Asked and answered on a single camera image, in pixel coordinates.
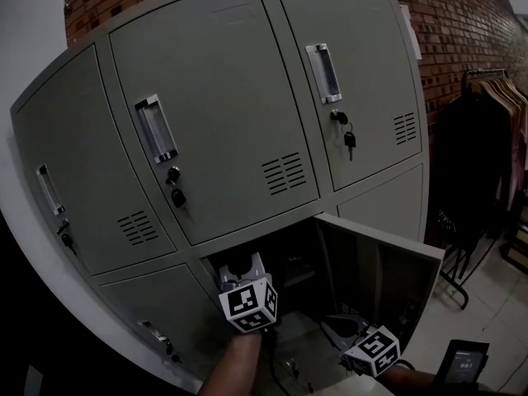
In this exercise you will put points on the black locker key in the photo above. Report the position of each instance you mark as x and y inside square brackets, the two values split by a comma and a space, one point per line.
[171, 352]
[178, 196]
[349, 139]
[67, 237]

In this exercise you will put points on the black framed box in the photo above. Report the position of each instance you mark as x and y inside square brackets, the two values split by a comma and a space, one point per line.
[517, 246]

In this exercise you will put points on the grey locker door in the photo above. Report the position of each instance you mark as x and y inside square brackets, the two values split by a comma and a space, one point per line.
[396, 262]

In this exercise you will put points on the grey metal locker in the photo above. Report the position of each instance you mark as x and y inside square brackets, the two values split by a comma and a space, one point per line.
[231, 97]

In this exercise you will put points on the black smartphone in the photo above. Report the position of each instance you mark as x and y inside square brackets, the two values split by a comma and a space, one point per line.
[464, 363]

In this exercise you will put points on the person's left forearm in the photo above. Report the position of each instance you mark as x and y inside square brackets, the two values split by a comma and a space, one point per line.
[237, 361]

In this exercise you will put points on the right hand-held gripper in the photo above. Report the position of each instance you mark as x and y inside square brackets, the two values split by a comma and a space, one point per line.
[373, 351]

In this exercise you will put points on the person's right forearm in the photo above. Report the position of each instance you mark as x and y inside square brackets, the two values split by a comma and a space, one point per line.
[406, 380]

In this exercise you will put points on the black clothes rack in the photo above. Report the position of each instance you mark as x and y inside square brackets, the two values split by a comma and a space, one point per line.
[462, 279]

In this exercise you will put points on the black hanging garment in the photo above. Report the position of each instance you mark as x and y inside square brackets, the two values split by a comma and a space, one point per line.
[466, 171]

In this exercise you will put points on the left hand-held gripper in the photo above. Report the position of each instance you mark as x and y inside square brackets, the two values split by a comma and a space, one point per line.
[247, 303]

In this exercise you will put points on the row of wooden hangers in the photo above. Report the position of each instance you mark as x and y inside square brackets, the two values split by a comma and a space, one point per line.
[505, 91]

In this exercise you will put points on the pink hanging garment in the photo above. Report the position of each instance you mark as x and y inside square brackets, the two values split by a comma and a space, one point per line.
[517, 155]

